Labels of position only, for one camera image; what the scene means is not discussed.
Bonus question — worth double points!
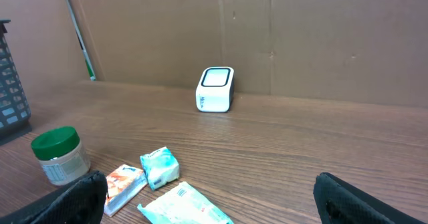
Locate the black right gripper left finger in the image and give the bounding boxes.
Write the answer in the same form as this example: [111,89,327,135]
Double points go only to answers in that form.
[1,171,108,224]

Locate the white barcode scanner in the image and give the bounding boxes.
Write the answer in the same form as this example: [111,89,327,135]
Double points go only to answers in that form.
[195,66,235,113]

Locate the teal wet wipes pack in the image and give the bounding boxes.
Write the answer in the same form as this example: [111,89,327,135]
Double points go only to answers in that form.
[137,182,233,224]

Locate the orange tissue pack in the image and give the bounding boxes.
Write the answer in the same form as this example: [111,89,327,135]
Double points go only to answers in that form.
[104,164,147,217]

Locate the grey plastic basket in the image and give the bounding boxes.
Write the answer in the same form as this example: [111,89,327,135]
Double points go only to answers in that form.
[1,19,31,145]

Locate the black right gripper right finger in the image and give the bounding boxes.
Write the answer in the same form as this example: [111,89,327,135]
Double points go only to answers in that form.
[313,173,421,224]

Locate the teal tissue pack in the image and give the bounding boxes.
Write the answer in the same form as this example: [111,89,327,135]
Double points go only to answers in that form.
[140,146,180,190]

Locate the green lid jar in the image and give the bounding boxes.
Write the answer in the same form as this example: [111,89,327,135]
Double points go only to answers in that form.
[31,126,91,186]

